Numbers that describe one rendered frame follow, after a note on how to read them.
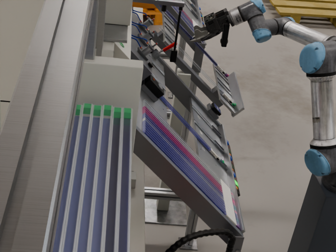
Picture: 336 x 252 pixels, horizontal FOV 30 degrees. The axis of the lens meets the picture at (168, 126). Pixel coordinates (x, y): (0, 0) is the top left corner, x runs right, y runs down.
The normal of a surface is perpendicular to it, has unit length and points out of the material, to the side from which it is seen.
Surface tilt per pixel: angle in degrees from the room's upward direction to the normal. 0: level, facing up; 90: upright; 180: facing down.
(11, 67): 90
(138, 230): 0
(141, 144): 90
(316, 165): 97
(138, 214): 0
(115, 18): 90
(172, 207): 0
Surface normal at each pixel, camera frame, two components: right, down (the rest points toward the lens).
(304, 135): 0.13, -0.83
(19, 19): 0.04, 0.55
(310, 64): -0.86, 0.04
